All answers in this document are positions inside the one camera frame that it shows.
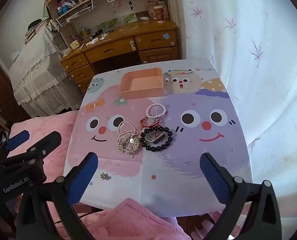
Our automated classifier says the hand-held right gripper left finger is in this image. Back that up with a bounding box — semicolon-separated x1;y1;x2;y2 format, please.
16;152;99;240

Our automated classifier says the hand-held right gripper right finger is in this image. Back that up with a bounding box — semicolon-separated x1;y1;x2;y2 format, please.
199;152;282;240

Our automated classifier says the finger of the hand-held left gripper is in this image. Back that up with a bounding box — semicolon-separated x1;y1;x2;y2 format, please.
0;131;62;167
0;130;30;161

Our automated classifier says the gold wreath brooch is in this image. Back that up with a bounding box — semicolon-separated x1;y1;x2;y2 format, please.
118;136;142;158

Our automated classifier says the black bead bracelet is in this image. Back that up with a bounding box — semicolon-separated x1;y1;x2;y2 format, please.
140;126;173;152

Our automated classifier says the small pearl bracelet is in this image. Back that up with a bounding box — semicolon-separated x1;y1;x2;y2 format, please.
117;121;139;153

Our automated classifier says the red bracelet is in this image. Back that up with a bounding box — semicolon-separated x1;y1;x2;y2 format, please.
139;116;164;130

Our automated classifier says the white pearl bracelet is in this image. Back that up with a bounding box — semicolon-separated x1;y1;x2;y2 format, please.
146;104;167;120

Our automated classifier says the pink plastic tray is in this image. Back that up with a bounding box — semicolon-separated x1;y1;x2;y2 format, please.
118;67;165;100

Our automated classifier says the cartoon printed table mat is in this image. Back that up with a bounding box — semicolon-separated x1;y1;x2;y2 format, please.
63;59;254;217

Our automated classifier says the pink blanket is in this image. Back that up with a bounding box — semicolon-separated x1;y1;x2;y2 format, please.
7;111;229;240

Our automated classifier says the white lace cloth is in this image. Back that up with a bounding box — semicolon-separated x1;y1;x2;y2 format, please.
8;24;82;118

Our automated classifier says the wooden desk with drawers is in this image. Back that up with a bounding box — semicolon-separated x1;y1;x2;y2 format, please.
60;20;180;93

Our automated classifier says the white leaf print curtain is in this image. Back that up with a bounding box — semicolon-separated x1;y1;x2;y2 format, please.
179;0;297;180

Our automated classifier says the red paper cup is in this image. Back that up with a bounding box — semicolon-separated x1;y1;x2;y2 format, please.
154;5;166;22

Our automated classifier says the white wire rack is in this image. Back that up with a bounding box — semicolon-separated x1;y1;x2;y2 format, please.
56;4;94;27

